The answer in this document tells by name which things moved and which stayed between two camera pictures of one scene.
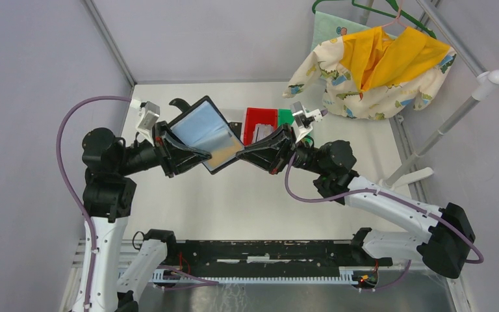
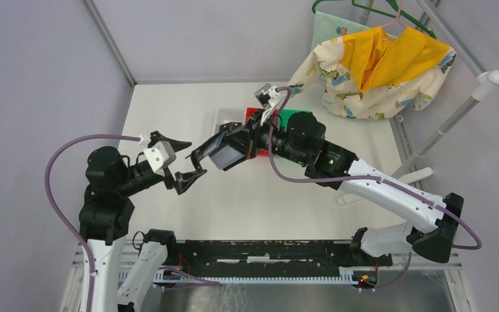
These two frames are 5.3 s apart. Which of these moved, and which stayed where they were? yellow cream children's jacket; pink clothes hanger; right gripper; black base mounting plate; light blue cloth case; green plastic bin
Moved: right gripper; light blue cloth case
Stayed: pink clothes hanger; yellow cream children's jacket; black base mounting plate; green plastic bin
